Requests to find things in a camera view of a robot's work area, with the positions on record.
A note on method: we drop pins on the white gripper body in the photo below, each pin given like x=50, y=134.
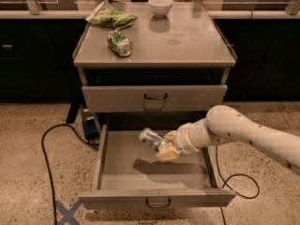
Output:
x=182, y=138

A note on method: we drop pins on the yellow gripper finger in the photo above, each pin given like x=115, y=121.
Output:
x=167, y=152
x=170, y=135

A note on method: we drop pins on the silver blue redbull can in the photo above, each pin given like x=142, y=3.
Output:
x=152, y=139

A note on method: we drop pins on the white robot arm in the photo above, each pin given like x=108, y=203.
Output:
x=223, y=124

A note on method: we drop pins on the closed grey upper drawer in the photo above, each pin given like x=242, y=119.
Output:
x=152, y=98

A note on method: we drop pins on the open grey lower drawer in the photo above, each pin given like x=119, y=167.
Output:
x=129, y=176

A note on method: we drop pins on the grey drawer cabinet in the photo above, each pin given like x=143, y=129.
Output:
x=183, y=48

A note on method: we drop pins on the green soda can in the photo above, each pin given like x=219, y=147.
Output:
x=119, y=43

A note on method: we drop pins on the blue power box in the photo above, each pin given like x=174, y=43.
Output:
x=89, y=127

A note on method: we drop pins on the blue tape cross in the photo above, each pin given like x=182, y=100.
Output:
x=67, y=215

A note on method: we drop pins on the white ceramic bowl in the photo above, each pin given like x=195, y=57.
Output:
x=160, y=8

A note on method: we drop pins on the green chip bag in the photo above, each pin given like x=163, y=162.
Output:
x=108, y=16

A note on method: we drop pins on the dark counter cabinets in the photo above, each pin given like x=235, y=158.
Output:
x=37, y=59

